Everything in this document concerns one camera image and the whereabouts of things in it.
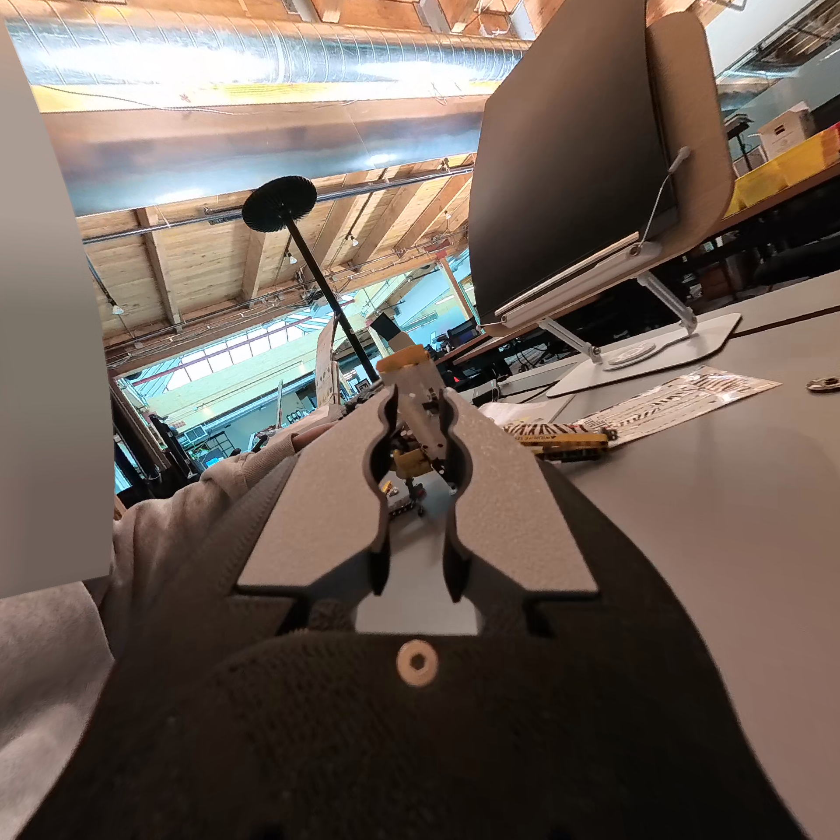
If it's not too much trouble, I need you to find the lego helicopter model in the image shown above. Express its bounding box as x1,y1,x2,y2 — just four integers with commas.
375,346,460,521

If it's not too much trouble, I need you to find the white paper sheet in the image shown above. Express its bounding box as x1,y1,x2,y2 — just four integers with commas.
478,394,578,429

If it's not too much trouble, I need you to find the yellow storage bin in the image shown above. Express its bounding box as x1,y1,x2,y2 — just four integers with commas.
722,128,840,219

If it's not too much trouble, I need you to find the yellow striped lego beam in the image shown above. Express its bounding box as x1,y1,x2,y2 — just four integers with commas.
502,423,619,462

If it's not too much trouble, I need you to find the silver ventilation duct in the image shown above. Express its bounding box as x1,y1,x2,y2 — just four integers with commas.
7,0,532,109

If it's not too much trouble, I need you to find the striped sticker sheet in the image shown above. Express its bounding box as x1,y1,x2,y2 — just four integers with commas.
577,365,783,442

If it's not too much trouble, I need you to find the person's left forearm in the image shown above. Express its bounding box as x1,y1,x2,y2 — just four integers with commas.
0,420,339,840

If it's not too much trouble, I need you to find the white cardboard box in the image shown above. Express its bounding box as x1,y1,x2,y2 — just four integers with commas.
748,101,818,161

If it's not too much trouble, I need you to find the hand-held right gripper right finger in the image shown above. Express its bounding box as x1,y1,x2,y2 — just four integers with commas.
444,387,601,602

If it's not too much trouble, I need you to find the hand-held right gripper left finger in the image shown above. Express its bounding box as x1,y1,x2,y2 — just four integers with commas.
236,384,399,597

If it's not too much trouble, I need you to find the black floor lamp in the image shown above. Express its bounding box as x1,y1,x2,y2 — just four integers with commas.
241,176,383,383

